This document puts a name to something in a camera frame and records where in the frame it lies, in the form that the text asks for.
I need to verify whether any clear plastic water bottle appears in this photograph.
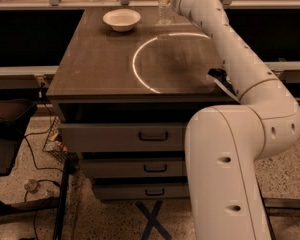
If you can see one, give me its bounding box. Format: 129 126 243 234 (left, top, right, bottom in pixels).
158 0 173 25

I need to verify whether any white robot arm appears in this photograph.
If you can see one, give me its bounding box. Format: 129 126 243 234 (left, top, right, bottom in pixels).
169 0 300 240

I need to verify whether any white paper bowl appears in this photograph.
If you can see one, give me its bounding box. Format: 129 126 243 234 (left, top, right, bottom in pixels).
103 9 141 32

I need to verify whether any grey drawer cabinet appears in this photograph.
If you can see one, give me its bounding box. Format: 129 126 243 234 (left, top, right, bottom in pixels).
47 7 232 187

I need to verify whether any blue chip bag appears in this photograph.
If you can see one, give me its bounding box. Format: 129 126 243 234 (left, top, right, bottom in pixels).
208 68 238 101

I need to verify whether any top grey drawer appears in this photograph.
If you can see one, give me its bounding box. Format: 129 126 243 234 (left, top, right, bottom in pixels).
59 123 184 153

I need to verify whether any grey drawer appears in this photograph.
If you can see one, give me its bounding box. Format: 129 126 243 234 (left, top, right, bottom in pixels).
80 158 186 178
59 123 184 153
92 183 189 200

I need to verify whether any middle grey drawer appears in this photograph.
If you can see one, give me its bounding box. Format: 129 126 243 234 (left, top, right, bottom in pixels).
80 158 186 178

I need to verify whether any dark chair on left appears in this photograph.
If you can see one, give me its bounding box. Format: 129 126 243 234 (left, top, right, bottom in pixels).
0 99 37 176

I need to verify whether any bottom grey drawer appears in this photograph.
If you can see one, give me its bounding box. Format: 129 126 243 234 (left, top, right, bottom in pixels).
92 183 189 200

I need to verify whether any black metal stand leg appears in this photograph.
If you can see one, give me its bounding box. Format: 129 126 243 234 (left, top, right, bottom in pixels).
258 185 276 240

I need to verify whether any black floor cable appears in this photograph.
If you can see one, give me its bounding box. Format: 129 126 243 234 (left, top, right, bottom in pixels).
23 83 65 240

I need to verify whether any wire basket on floor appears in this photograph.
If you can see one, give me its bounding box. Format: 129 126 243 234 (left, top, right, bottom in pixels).
43 117 67 162

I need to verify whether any black metal frame leg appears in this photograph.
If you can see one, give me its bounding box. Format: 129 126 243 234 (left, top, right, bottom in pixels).
0 160 70 240

